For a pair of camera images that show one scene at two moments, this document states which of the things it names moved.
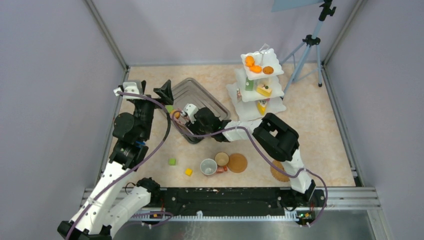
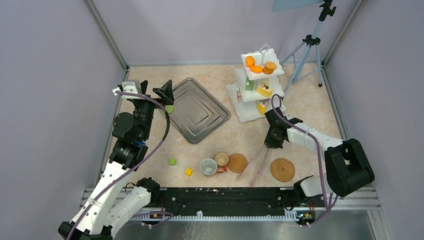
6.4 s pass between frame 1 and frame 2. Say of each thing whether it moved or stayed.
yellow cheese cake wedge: stayed
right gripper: moved
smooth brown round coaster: stayed
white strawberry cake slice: stayed
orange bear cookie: stayed
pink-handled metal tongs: moved
